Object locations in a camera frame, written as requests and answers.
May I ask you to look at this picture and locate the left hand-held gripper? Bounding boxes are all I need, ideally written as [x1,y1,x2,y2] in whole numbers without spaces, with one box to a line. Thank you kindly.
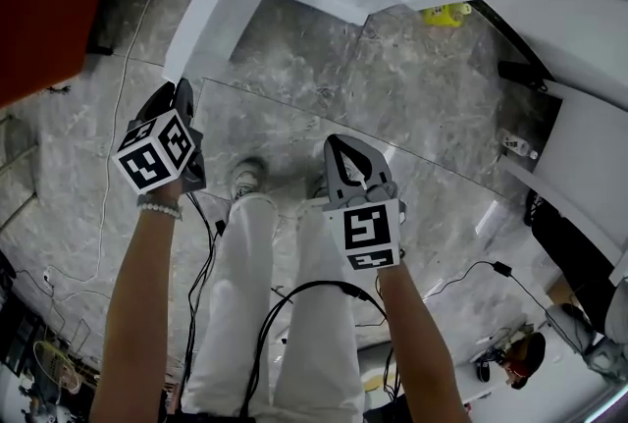
[111,77,206,194]

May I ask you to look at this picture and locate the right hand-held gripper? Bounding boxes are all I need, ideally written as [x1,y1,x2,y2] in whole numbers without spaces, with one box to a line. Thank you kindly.
[322,134,408,271]

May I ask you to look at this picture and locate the white water dispenser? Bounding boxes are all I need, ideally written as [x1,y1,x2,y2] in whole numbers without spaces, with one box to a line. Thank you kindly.
[161,0,497,84]

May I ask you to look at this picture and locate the person's left forearm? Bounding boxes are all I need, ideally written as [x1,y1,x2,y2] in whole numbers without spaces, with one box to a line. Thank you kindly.
[90,199,183,423]

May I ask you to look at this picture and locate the person's right forearm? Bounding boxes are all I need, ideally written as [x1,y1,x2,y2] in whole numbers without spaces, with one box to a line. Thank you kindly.
[377,263,465,423]

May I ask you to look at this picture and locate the white sink cabinet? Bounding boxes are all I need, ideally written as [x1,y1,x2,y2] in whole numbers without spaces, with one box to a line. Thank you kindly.
[499,79,628,288]

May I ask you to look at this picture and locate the person's left shoe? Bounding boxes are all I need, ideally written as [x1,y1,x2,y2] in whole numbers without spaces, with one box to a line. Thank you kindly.
[229,157,269,202]

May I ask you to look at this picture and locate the small clear bottle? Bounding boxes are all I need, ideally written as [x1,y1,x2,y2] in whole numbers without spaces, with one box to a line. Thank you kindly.
[499,129,540,161]

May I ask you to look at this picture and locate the white trousers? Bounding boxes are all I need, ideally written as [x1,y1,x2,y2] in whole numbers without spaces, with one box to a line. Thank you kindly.
[181,192,367,423]

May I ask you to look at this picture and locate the yellow plastic bottle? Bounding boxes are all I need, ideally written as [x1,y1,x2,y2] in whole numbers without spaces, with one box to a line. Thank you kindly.
[424,2,472,28]

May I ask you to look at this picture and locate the white power cable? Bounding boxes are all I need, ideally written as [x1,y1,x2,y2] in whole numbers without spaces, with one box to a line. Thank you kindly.
[42,0,232,299]

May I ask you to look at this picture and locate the pearl bracelet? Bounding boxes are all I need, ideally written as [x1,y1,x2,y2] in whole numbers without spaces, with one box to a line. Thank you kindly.
[136,194,183,221]

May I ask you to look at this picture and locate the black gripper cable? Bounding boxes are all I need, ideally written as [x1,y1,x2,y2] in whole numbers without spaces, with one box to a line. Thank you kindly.
[183,192,225,412]
[239,281,398,417]

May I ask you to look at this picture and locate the black adapter cable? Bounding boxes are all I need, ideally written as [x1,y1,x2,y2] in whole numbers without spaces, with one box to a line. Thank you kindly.
[426,258,590,353]

